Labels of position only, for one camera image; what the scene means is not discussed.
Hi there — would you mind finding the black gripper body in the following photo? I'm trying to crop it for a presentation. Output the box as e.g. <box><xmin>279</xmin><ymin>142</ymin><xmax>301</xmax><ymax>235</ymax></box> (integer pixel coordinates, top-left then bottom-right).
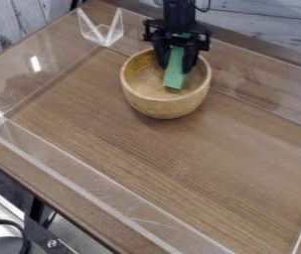
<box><xmin>143</xmin><ymin>19</ymin><xmax>214</xmax><ymax>51</ymax></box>

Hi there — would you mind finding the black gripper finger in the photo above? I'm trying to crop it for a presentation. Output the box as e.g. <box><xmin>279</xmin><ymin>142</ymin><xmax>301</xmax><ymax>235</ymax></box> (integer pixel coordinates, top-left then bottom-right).
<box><xmin>153</xmin><ymin>36</ymin><xmax>172</xmax><ymax>68</ymax></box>
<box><xmin>183</xmin><ymin>39</ymin><xmax>200</xmax><ymax>73</ymax></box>

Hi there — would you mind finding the green rectangular block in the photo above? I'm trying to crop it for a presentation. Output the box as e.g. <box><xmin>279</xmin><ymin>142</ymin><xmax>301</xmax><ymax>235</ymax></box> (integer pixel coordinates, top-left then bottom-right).
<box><xmin>163</xmin><ymin>32</ymin><xmax>194</xmax><ymax>91</ymax></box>

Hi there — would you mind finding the brown wooden bowl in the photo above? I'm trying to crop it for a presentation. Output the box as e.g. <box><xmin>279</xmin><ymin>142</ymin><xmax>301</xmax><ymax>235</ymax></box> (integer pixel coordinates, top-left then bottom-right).
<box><xmin>120</xmin><ymin>49</ymin><xmax>214</xmax><ymax>119</ymax></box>

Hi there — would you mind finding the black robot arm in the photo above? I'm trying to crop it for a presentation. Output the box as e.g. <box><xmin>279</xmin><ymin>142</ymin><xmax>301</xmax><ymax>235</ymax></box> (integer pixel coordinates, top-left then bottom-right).
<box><xmin>143</xmin><ymin>0</ymin><xmax>214</xmax><ymax>73</ymax></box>

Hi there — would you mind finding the clear acrylic front barrier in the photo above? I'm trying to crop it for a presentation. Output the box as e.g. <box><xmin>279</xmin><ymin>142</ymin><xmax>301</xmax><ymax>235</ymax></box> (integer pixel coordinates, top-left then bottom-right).
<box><xmin>0</xmin><ymin>114</ymin><xmax>235</xmax><ymax>254</ymax></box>

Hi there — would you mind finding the black table leg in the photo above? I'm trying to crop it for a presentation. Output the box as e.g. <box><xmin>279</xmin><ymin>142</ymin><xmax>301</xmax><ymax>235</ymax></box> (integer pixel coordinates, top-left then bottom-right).
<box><xmin>30</xmin><ymin>197</ymin><xmax>46</xmax><ymax>223</ymax></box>

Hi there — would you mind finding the clear acrylic corner bracket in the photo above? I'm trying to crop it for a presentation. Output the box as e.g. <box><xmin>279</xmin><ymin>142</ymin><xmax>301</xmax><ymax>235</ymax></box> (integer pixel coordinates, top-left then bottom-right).
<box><xmin>77</xmin><ymin>8</ymin><xmax>124</xmax><ymax>48</ymax></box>

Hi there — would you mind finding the black metal base plate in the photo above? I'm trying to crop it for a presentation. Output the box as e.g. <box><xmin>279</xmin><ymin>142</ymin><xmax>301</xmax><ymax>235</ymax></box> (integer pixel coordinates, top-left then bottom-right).
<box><xmin>0</xmin><ymin>224</ymin><xmax>80</xmax><ymax>254</ymax></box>

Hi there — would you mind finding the black cable loop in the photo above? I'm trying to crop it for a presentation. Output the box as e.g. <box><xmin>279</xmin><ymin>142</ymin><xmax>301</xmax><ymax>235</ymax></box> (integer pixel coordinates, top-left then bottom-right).
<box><xmin>0</xmin><ymin>219</ymin><xmax>33</xmax><ymax>254</ymax></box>

